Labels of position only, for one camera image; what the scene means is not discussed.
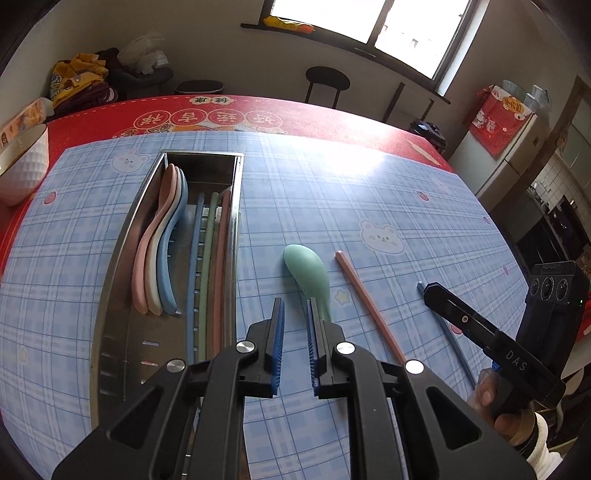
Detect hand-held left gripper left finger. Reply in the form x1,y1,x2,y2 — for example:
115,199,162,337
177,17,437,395
51,296,286,480

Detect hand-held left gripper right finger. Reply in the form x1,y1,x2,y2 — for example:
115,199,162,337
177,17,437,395
306,298,539,480

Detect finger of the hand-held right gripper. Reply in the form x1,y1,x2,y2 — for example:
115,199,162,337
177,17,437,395
423,282,503,354

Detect blue chopstick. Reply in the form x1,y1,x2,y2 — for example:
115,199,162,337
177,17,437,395
416,281,477,387
186,193,205,366

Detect pink chopstick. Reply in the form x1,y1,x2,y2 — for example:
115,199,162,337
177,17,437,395
213,188,232,352
334,250,407,366

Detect green spoon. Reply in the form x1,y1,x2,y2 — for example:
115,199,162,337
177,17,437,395
283,244,332,322

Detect green chopstick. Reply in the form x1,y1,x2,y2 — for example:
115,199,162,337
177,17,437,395
198,191,219,361

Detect beige spoon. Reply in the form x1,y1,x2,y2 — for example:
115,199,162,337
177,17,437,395
145,167,184,317

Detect pink spoon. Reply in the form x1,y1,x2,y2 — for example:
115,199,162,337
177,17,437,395
131,164,179,311

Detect stainless steel utensil tray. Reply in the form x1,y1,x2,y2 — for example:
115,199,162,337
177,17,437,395
89,150,245,467

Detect blue spoon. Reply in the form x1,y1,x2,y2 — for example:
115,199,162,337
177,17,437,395
159,168,189,317

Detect person's right forearm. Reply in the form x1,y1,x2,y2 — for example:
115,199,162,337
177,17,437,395
519,410,571,480

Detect person's right hand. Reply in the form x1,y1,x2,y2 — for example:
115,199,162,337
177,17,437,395
472,369,539,446

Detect dark kitchen cabinets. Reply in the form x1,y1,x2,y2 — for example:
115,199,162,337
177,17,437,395
512,194,591,280

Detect white refrigerator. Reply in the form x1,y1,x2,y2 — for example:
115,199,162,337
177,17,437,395
475,111,551,200

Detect blue plaid table mat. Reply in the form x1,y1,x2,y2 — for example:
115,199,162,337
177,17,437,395
0,130,539,480

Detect black pressure cooker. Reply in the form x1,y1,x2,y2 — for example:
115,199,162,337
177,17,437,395
409,119,447,154

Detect red printed hanging cloth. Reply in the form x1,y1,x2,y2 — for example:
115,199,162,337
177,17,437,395
468,85,533,158

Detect clear plastic containers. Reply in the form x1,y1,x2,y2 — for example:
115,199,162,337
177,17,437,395
501,80,553,112

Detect black round stool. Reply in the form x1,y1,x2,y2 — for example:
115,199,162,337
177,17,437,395
305,66,352,110

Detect red printed table mat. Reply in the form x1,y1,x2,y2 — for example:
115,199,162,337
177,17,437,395
0,95,456,278

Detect black armchair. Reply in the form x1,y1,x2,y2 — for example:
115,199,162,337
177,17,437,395
108,65,174,99

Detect white textured bowl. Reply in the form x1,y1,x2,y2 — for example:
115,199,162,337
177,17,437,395
0,124,49,206

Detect window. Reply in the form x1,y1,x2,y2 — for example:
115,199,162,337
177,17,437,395
240,0,483,104

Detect white plastic bag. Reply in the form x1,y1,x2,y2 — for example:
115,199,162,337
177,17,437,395
117,32,170,75

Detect yellow object on sill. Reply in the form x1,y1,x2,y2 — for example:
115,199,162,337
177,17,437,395
262,16,316,34

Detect pile of yellow and maroon clothes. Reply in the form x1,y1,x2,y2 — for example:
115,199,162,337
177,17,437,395
50,48,119,112

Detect printed snack box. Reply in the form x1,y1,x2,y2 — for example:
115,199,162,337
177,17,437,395
0,98,54,149

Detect dark folding frame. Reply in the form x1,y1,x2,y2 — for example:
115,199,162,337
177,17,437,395
383,82,435,126

